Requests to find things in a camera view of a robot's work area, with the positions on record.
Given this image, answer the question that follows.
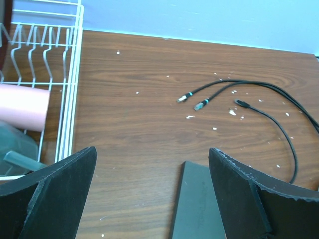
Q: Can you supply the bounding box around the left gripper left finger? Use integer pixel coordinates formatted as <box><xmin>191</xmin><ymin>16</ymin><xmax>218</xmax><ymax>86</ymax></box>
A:
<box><xmin>0</xmin><ymin>146</ymin><xmax>97</xmax><ymax>239</ymax></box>

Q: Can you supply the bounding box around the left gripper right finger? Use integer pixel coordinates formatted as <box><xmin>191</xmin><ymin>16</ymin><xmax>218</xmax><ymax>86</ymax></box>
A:
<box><xmin>209</xmin><ymin>148</ymin><xmax>319</xmax><ymax>239</ymax></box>

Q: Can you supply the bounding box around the black network switch box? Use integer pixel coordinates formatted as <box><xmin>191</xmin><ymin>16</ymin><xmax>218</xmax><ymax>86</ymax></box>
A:
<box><xmin>169</xmin><ymin>161</ymin><xmax>226</xmax><ymax>239</ymax></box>

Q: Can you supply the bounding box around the black cable with usb plug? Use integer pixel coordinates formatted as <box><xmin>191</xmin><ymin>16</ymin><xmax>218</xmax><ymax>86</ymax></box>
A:
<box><xmin>192</xmin><ymin>81</ymin><xmax>319</xmax><ymax>125</ymax></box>

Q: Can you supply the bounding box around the black cable with gold plug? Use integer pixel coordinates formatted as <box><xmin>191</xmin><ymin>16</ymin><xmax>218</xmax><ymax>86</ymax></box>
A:
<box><xmin>176</xmin><ymin>79</ymin><xmax>319</xmax><ymax>130</ymax></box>

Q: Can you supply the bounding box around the dark teal cup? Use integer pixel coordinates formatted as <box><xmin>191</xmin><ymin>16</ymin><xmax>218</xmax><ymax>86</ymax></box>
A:
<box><xmin>0</xmin><ymin>121</ymin><xmax>47</xmax><ymax>177</ymax></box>

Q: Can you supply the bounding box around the pink cup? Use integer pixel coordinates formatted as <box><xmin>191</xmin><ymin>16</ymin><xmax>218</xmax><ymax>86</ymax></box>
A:
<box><xmin>0</xmin><ymin>84</ymin><xmax>50</xmax><ymax>132</ymax></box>

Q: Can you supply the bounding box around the black tablet in rack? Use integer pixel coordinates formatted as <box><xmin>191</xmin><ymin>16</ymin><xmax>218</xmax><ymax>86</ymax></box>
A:
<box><xmin>0</xmin><ymin>0</ymin><xmax>13</xmax><ymax>70</ymax></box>

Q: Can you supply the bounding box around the white wire dish rack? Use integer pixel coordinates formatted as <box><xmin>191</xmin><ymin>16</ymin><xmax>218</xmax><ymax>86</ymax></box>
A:
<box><xmin>0</xmin><ymin>0</ymin><xmax>84</xmax><ymax>182</ymax></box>

